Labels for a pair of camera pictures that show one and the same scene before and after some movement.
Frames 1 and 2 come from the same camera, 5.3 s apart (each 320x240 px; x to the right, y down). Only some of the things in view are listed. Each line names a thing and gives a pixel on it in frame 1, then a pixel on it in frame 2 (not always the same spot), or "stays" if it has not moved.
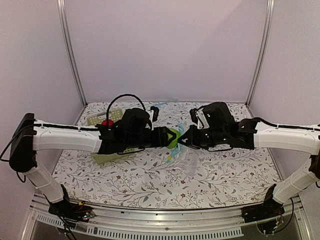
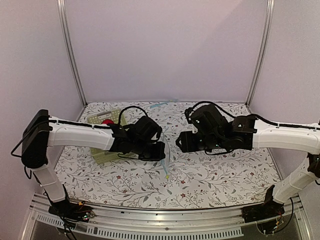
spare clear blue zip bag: [173, 100] stays
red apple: [111, 122] stays
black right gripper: [191, 141] stays
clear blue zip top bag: [185, 158] → [166, 163]
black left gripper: [162, 140] → [159, 155]
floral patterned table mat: [143, 179] stays
